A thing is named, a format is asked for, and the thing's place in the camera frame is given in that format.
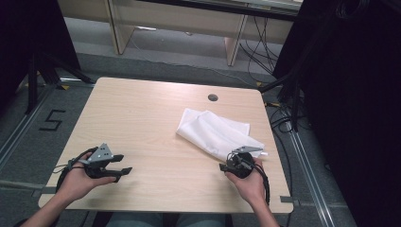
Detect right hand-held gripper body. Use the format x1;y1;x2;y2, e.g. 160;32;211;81
225;145;264;180

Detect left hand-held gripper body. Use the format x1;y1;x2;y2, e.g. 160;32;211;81
78;143;122;181

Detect white mesh laundry bag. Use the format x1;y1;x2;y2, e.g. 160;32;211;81
175;107;270;164

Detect person's right hand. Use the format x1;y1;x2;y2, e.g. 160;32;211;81
224;156;269;206

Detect person's left hand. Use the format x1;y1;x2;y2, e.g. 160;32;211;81
56;152;117;202

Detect black metal stand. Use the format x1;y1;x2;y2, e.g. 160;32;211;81
258;56;305;133
26;51;96;115

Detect black curtain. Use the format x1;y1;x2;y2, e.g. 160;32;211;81
0;0;81;107
272;0;401;227

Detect light wooden background desk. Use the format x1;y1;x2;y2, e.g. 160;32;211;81
56;0;305;67

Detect right hand-held gripper black cable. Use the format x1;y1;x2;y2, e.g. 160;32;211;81
253;163;272;206

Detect hand-held gripper black cable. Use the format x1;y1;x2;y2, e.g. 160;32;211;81
253;163;272;206
52;146;99;193

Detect left hand-held gripper black cable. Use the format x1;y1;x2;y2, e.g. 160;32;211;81
52;146;99;193

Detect black floor cables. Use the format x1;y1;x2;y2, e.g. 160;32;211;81
264;99;295;202

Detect grey table bracket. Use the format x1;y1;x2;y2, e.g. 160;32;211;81
279;195;301;208
30;185;59;199

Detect metal floor rail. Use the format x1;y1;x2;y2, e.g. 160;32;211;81
0;84;55;171
287;121;337;227

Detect black cable bundle under desk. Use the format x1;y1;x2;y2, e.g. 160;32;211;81
238;15;282;83

